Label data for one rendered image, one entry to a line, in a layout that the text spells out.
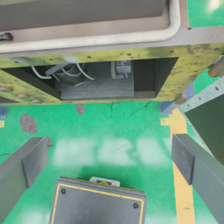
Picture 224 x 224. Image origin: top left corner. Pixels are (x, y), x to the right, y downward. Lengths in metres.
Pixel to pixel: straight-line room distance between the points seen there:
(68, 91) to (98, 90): 0.16
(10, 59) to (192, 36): 0.45
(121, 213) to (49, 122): 1.07
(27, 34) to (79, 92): 0.47
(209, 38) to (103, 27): 0.24
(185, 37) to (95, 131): 1.33
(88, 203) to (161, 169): 0.70
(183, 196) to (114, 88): 1.20
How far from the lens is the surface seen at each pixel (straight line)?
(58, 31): 0.47
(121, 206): 1.35
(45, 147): 0.17
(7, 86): 0.77
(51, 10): 0.44
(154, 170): 1.62
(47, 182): 1.84
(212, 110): 0.68
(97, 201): 1.37
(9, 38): 0.52
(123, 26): 0.44
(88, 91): 0.88
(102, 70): 0.91
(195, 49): 0.45
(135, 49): 0.41
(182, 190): 1.70
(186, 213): 1.76
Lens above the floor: 1.58
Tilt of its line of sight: 79 degrees down
